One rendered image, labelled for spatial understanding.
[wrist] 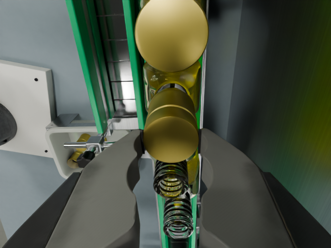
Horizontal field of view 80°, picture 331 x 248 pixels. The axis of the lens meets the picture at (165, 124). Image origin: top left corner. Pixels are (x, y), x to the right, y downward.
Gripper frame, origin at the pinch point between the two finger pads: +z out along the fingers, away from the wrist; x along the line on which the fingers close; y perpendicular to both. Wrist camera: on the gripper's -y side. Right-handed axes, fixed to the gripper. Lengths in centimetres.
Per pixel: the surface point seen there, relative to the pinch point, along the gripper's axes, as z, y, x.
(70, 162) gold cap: 35, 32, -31
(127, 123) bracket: 26.8, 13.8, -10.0
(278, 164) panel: 7.9, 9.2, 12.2
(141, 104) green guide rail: 18.9, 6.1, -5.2
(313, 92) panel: 6.0, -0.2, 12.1
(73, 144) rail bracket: 19.4, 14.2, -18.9
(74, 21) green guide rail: 18.8, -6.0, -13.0
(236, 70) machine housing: 38.2, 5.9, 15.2
